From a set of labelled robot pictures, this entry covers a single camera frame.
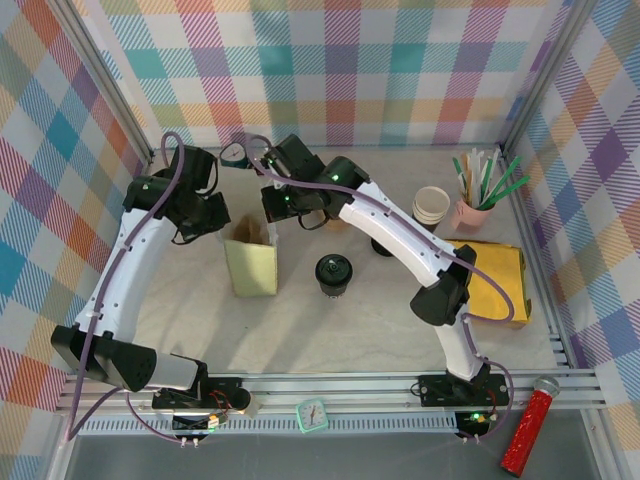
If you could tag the printed paper gift bag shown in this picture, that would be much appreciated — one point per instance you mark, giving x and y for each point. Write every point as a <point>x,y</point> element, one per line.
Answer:
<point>252,270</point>

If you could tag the black plastic cup lid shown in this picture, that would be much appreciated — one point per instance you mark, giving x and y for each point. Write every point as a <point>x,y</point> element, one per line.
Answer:
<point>334,267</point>
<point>380,250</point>

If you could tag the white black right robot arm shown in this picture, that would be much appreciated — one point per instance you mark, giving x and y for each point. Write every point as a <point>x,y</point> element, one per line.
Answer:
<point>395,235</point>

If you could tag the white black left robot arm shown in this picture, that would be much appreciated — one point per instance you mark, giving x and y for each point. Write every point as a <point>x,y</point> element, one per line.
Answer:
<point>135,260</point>

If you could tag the paper coffee cup stack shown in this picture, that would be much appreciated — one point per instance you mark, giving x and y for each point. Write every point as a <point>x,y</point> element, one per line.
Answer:
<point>431,200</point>

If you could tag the teal round alarm clock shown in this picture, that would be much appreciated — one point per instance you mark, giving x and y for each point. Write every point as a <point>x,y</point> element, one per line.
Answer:
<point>232,156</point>

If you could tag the green plastic stirrer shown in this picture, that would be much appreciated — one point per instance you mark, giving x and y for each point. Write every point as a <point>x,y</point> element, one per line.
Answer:
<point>512,190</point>
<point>459,175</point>
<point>505,181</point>

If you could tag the wooden stirrer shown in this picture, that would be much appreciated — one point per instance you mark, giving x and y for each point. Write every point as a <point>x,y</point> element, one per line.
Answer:
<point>466,172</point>

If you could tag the pink stirrer holder cup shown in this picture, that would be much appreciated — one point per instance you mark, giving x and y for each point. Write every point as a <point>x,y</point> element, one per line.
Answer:
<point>470,217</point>

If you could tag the white plastic stirrer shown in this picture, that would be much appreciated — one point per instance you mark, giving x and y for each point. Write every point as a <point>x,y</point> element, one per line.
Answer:
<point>485,180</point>
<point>475,170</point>

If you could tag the white stirrer green tip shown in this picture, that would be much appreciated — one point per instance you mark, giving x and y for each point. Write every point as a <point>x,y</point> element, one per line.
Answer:
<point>492,172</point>

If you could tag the small white block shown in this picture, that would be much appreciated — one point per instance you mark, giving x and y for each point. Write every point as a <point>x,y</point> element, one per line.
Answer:
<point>252,406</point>

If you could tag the small black controller box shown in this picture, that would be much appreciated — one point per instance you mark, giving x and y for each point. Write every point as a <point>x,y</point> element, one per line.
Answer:
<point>190,424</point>
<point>475,425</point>

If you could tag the yellow napkin stack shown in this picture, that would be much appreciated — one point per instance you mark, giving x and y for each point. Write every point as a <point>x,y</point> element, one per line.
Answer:
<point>500,280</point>

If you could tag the mint green square clock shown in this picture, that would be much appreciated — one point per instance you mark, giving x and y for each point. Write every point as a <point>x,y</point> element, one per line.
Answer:
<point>312,416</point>

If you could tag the red glitter tube silver cap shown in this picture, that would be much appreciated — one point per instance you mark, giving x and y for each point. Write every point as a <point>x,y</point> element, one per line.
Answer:
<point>525,430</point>

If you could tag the aluminium frame post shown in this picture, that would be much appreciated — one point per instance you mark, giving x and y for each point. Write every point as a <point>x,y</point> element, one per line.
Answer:
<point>107,85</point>
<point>545,70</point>

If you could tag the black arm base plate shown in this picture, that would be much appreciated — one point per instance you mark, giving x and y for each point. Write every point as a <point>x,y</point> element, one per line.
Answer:
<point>435,390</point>
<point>225,387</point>

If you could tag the aluminium frame rail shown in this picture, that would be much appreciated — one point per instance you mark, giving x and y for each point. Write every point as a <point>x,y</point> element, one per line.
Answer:
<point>350,387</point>

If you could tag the short aluminium side rail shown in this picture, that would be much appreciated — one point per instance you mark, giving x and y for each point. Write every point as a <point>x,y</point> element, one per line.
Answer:
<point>560,352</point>

